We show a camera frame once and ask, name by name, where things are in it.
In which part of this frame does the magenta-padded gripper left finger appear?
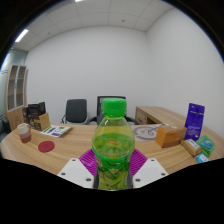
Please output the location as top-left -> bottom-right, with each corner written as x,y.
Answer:
57,148 -> 98,190

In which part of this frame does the black padded office chair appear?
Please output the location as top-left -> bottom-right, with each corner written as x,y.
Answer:
60,98 -> 89,125

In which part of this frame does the small blue packet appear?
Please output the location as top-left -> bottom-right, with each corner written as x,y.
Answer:
195,153 -> 211,164

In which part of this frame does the long ceiling light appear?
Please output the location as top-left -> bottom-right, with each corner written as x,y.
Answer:
14,28 -> 30,43

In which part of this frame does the black mesh office armchair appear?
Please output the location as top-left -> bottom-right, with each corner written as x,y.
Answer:
84,95 -> 139,126

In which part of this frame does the small green box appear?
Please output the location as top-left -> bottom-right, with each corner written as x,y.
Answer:
195,134 -> 216,158

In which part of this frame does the round white printed pad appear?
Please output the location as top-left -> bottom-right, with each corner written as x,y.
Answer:
132,123 -> 164,142

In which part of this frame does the brown carton with tan side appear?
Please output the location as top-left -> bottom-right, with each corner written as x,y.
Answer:
28,112 -> 51,132

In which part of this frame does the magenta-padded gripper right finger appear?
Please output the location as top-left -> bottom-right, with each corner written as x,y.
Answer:
128,148 -> 169,189

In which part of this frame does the green drink bottle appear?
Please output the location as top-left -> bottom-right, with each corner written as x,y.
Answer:
91,97 -> 136,192

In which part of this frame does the orange cardboard box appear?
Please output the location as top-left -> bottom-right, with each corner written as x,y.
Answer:
154,124 -> 188,149

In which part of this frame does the wooden side desk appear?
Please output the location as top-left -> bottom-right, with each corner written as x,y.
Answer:
134,105 -> 188,128

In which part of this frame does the white printed leaflet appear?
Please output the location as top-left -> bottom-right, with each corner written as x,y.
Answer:
39,124 -> 72,138

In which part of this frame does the small tan box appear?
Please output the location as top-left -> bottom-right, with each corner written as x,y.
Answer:
180,138 -> 203,157

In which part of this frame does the flat round red coaster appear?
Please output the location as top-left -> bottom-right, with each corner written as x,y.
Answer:
37,140 -> 56,154

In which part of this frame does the white and maroon ribbed mug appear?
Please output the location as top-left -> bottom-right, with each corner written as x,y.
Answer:
16,122 -> 33,144

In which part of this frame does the purple standing package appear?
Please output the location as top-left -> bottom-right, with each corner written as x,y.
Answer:
184,102 -> 206,141

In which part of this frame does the wooden shelf unit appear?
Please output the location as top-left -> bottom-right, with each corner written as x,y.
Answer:
4,64 -> 29,131

